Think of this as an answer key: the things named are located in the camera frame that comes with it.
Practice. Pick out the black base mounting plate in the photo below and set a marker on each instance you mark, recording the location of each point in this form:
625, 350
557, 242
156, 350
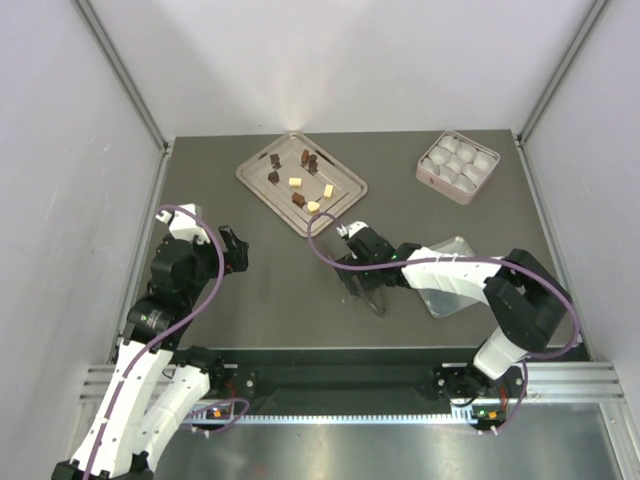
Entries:
332, 381

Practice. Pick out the brown milk chocolate block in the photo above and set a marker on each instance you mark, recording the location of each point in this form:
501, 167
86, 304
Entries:
298, 199

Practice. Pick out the silver metal tray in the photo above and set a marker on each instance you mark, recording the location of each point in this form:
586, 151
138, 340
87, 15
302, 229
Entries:
349, 188

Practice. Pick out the pink chocolate tin box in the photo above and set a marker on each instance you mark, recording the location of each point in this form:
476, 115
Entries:
456, 166

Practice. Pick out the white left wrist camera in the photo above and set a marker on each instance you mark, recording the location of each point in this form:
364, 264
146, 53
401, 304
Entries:
183, 227

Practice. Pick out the metal tongs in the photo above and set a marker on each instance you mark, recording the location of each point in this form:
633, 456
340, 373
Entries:
374, 299

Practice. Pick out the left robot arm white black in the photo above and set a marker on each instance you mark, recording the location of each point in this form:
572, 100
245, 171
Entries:
150, 320

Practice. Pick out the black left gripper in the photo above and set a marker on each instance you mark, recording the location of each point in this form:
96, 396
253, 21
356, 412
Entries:
235, 258

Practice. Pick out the white heart chocolate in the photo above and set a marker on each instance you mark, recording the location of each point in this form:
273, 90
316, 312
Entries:
313, 207

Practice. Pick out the aluminium frame rail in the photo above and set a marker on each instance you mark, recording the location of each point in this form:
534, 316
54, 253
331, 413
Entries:
551, 382

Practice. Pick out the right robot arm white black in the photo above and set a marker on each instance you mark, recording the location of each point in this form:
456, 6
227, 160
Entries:
526, 301

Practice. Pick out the silver tin lid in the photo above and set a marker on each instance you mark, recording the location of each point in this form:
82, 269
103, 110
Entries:
448, 284

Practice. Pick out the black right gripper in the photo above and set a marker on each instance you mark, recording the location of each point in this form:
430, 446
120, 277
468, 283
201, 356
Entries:
347, 274

